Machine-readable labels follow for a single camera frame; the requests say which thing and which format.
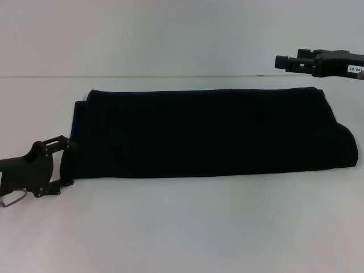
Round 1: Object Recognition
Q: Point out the left gripper cable with plug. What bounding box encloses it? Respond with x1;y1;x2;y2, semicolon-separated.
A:
0;189;28;209

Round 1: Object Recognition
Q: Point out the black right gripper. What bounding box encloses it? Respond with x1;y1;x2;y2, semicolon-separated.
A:
275;49;364;80

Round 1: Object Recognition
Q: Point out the black shirt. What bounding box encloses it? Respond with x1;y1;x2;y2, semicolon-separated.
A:
72;86;358;180

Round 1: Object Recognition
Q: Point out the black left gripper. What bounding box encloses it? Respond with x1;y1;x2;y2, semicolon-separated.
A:
0;135;79;198

